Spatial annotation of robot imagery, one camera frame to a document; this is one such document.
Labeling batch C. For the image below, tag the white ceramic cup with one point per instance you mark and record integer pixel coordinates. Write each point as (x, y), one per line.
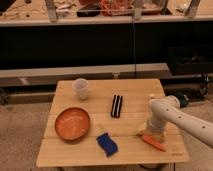
(80, 87)

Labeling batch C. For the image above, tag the wooden table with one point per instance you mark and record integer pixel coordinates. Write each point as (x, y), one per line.
(135, 110)

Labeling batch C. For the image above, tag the blue sponge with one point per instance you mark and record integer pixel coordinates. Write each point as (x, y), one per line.
(107, 144)

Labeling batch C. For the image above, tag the orange plate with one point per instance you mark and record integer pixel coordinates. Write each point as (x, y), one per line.
(72, 124)

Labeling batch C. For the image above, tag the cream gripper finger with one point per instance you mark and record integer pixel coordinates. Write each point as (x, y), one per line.
(142, 132)
(160, 138)

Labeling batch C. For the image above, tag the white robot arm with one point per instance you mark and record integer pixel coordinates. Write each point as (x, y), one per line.
(168, 109)

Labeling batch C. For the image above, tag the black white striped block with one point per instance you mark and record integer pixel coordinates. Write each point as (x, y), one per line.
(116, 106)

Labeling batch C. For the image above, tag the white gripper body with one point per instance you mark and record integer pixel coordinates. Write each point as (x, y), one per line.
(156, 125)

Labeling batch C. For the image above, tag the orange pepper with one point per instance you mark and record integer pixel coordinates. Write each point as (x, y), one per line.
(148, 139)

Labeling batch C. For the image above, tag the black bin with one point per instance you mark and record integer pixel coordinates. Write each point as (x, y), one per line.
(187, 60)

